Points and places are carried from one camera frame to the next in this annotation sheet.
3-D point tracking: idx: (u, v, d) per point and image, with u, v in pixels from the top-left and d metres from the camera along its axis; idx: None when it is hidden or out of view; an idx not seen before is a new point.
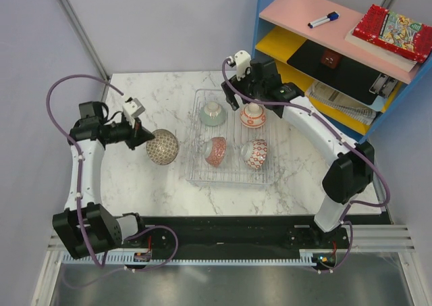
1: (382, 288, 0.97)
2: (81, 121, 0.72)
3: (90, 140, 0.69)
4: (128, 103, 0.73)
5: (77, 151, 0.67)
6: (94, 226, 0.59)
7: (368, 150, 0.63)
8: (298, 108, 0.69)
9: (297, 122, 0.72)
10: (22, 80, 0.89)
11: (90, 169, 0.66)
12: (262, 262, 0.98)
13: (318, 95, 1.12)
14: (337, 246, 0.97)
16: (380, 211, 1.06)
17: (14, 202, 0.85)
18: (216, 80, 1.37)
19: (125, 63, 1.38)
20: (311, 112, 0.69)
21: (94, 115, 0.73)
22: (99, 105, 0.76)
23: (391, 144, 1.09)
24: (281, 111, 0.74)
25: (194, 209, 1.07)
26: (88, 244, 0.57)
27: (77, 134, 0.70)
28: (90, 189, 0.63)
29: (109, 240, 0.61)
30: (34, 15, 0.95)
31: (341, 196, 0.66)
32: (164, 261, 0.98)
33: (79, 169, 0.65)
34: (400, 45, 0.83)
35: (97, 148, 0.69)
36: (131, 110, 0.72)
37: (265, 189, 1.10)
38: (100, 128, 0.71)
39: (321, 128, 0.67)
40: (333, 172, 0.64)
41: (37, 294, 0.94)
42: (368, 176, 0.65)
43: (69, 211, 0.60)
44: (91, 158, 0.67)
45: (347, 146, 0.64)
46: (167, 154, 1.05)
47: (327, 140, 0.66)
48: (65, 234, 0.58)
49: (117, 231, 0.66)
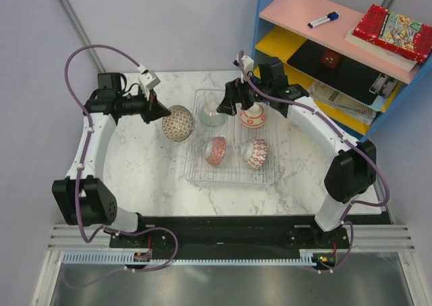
1: (382, 288, 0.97)
2: (98, 92, 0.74)
3: (102, 113, 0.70)
4: (144, 73, 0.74)
5: (89, 123, 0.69)
6: (90, 198, 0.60)
7: (369, 149, 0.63)
8: (302, 107, 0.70)
9: (301, 122, 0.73)
10: (22, 80, 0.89)
11: (97, 142, 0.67)
12: (262, 262, 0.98)
13: (318, 95, 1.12)
14: (337, 246, 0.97)
16: (380, 211, 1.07)
17: (14, 202, 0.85)
18: (216, 80, 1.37)
19: (125, 63, 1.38)
20: (314, 111, 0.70)
21: (111, 87, 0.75)
22: (117, 75, 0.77)
23: (391, 144, 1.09)
24: (285, 110, 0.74)
25: (194, 209, 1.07)
26: (78, 214, 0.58)
27: (92, 105, 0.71)
28: (92, 162, 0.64)
29: (101, 215, 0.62)
30: (34, 15, 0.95)
31: (343, 196, 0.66)
32: (165, 261, 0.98)
33: (87, 140, 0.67)
34: (400, 45, 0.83)
35: (107, 123, 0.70)
36: (146, 81, 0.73)
37: (265, 189, 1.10)
38: (115, 103, 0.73)
39: (325, 128, 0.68)
40: (335, 169, 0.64)
41: (37, 293, 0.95)
42: (371, 176, 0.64)
43: (69, 179, 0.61)
44: (100, 132, 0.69)
45: (349, 143, 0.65)
46: (181, 131, 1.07)
47: (330, 138, 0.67)
48: (62, 202, 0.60)
49: (112, 208, 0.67)
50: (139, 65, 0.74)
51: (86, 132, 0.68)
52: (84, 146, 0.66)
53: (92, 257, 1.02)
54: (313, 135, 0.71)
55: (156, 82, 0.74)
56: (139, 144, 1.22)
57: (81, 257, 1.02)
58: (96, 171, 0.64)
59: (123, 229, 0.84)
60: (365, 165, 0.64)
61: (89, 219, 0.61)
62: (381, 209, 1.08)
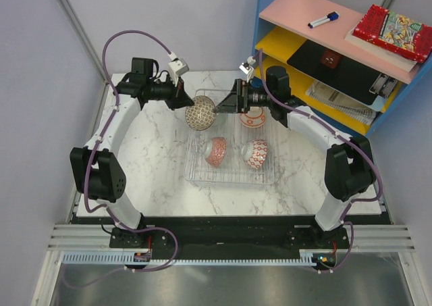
1: (382, 288, 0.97)
2: (131, 75, 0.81)
3: (129, 97, 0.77)
4: (174, 61, 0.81)
5: (116, 103, 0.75)
6: (101, 169, 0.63)
7: (364, 144, 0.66)
8: (300, 113, 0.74)
9: (301, 128, 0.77)
10: (21, 80, 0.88)
11: (119, 119, 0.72)
12: (262, 262, 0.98)
13: (318, 95, 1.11)
14: (337, 246, 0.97)
16: (380, 211, 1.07)
17: (14, 202, 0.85)
18: (216, 80, 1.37)
19: (125, 63, 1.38)
20: (309, 115, 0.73)
21: (143, 72, 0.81)
22: (151, 61, 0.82)
23: (391, 144, 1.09)
24: (285, 121, 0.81)
25: (194, 210, 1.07)
26: (86, 180, 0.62)
27: (123, 88, 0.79)
28: (111, 138, 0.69)
29: (109, 187, 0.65)
30: (34, 15, 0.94)
31: (341, 193, 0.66)
32: (166, 261, 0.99)
33: (111, 117, 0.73)
34: (400, 45, 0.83)
35: (132, 105, 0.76)
36: (176, 68, 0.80)
37: (265, 189, 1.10)
38: (143, 88, 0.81)
39: (318, 126, 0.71)
40: (330, 164, 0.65)
41: (37, 293, 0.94)
42: (370, 172, 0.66)
43: (87, 148, 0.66)
44: (124, 112, 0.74)
45: (341, 138, 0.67)
46: (204, 121, 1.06)
47: (323, 135, 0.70)
48: (76, 169, 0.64)
49: (121, 185, 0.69)
50: (171, 53, 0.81)
51: (112, 110, 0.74)
52: (108, 121, 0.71)
53: (92, 257, 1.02)
54: (314, 140, 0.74)
55: (185, 69, 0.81)
56: (139, 143, 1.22)
57: (81, 257, 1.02)
58: (113, 147, 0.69)
59: (123, 223, 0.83)
60: (362, 161, 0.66)
61: (96, 190, 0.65)
62: (380, 209, 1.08)
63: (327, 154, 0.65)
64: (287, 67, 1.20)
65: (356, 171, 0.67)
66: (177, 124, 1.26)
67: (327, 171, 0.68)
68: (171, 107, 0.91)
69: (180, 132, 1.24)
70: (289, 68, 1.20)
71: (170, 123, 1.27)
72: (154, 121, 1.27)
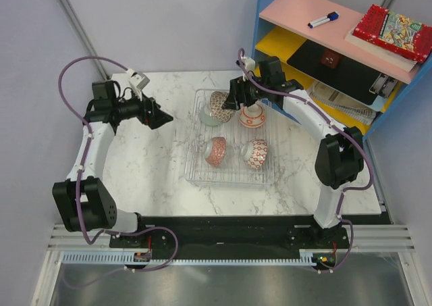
1: (381, 288, 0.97)
2: (95, 104, 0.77)
3: (101, 122, 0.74)
4: (133, 76, 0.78)
5: (88, 131, 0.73)
6: (91, 197, 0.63)
7: (356, 134, 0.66)
8: (295, 98, 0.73)
9: (298, 115, 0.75)
10: (21, 80, 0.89)
11: (97, 146, 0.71)
12: (262, 262, 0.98)
13: (318, 95, 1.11)
14: (337, 246, 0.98)
16: (381, 211, 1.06)
17: (14, 201, 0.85)
18: (216, 81, 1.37)
19: (125, 63, 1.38)
20: (306, 101, 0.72)
21: (106, 97, 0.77)
22: (111, 84, 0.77)
23: (391, 145, 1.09)
24: (281, 102, 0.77)
25: (194, 209, 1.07)
26: (80, 216, 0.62)
27: (92, 117, 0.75)
28: (92, 165, 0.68)
29: (102, 216, 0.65)
30: (34, 15, 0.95)
31: (330, 180, 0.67)
32: (165, 261, 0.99)
33: (86, 147, 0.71)
34: (400, 45, 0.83)
35: (107, 130, 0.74)
36: (137, 82, 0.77)
37: (264, 189, 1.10)
38: (113, 113, 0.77)
39: (314, 115, 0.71)
40: (323, 152, 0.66)
41: (37, 294, 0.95)
42: (358, 161, 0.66)
43: (70, 181, 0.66)
44: (99, 138, 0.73)
45: (336, 128, 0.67)
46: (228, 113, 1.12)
47: (318, 123, 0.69)
48: (62, 203, 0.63)
49: (113, 211, 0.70)
50: (127, 69, 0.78)
51: (86, 139, 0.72)
52: (85, 152, 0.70)
53: (92, 257, 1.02)
54: (310, 130, 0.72)
55: (146, 81, 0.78)
56: (139, 143, 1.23)
57: (82, 257, 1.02)
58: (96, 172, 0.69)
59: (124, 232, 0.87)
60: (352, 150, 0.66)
61: (92, 223, 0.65)
62: (380, 209, 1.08)
63: (320, 143, 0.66)
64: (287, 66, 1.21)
65: (345, 159, 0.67)
66: (177, 124, 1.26)
67: (320, 161, 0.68)
68: (152, 126, 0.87)
69: (180, 133, 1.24)
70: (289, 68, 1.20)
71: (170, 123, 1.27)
72: None
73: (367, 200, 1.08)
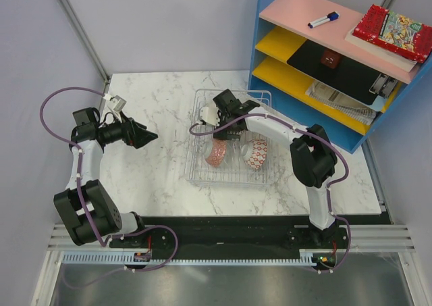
1: (381, 289, 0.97)
2: (77, 128, 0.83)
3: (89, 140, 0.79)
4: (111, 100, 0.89)
5: (77, 147, 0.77)
6: (94, 200, 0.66)
7: (320, 132, 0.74)
8: (256, 115, 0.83)
9: (262, 130, 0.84)
10: (21, 81, 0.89)
11: (90, 158, 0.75)
12: (262, 262, 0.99)
13: (318, 95, 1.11)
14: (337, 246, 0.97)
16: (380, 211, 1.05)
17: (14, 200, 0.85)
18: (216, 81, 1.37)
19: (125, 63, 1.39)
20: (265, 115, 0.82)
21: (88, 121, 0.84)
22: (92, 111, 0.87)
23: (391, 145, 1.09)
24: (243, 125, 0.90)
25: (194, 210, 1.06)
26: (90, 220, 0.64)
27: (78, 138, 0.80)
28: (89, 172, 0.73)
29: (111, 219, 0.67)
30: (34, 16, 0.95)
31: (312, 180, 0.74)
32: (164, 261, 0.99)
33: (79, 161, 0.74)
34: (400, 45, 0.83)
35: (95, 146, 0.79)
36: (115, 105, 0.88)
37: (265, 189, 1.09)
38: (96, 132, 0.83)
39: (277, 125, 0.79)
40: (295, 157, 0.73)
41: (37, 293, 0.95)
42: (330, 155, 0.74)
43: (70, 189, 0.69)
44: (90, 152, 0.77)
45: (300, 131, 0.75)
46: None
47: (283, 131, 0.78)
48: (65, 213, 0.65)
49: (118, 215, 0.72)
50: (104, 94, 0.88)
51: (78, 153, 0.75)
52: (79, 163, 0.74)
53: (92, 257, 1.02)
54: (277, 138, 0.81)
55: (123, 103, 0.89)
56: None
57: (82, 257, 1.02)
58: (93, 176, 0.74)
59: (125, 232, 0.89)
60: (322, 147, 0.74)
61: (102, 227, 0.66)
62: (381, 209, 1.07)
63: (291, 149, 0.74)
64: (287, 66, 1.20)
65: (318, 158, 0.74)
66: (177, 124, 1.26)
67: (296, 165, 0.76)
68: (137, 145, 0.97)
69: (180, 133, 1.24)
70: (289, 69, 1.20)
71: (170, 123, 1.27)
72: (154, 121, 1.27)
73: (367, 200, 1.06)
